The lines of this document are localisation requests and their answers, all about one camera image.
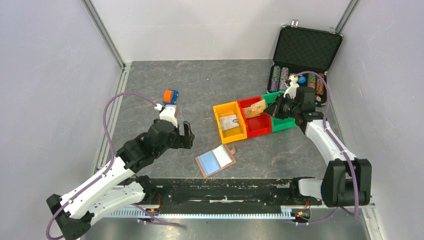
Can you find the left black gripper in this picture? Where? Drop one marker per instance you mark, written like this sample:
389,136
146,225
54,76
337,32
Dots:
183,141

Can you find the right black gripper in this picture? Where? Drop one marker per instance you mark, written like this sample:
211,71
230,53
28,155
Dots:
274,109

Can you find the tan leather card holder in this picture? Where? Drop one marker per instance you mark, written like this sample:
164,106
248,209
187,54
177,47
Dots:
216,160

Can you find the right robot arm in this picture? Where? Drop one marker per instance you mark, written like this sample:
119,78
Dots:
347,178

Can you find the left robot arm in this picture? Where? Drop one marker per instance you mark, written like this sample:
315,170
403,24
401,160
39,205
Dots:
78,210

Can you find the card in red bin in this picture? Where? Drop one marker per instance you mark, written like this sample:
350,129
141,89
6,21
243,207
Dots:
249,112

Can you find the card in yellow bin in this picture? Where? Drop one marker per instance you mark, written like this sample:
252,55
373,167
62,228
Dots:
228,122

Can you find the green plastic bin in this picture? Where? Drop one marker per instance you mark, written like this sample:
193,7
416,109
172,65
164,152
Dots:
278,124

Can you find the red plastic bin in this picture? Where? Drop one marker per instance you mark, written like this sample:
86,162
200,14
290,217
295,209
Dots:
257,125

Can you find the yellow plastic bin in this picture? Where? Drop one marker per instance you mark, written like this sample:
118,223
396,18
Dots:
232,135

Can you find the blue dealer chip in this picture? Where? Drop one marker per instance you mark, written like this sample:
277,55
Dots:
301,79

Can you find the blue orange toy car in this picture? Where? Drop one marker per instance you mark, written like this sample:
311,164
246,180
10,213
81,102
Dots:
170,96

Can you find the black poker chip case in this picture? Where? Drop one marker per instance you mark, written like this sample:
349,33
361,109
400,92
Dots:
302,49

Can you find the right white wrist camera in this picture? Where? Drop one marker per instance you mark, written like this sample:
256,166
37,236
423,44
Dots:
291,91

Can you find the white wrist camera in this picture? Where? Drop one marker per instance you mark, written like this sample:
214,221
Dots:
291,91
168,113

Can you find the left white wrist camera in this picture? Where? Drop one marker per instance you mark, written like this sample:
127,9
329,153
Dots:
168,113

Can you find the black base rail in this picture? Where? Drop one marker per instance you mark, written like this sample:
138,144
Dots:
224,196

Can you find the white toothed cable duct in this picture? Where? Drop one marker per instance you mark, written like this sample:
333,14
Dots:
282,214

